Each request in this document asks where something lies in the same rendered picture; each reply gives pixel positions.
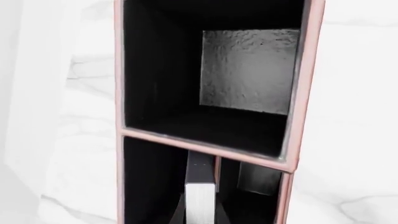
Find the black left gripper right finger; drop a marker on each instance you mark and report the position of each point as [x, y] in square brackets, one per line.
[221, 212]

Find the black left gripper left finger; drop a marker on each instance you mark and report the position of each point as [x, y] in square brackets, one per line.
[179, 213]

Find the red-brown desk caddy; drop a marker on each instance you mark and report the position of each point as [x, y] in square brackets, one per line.
[161, 77]

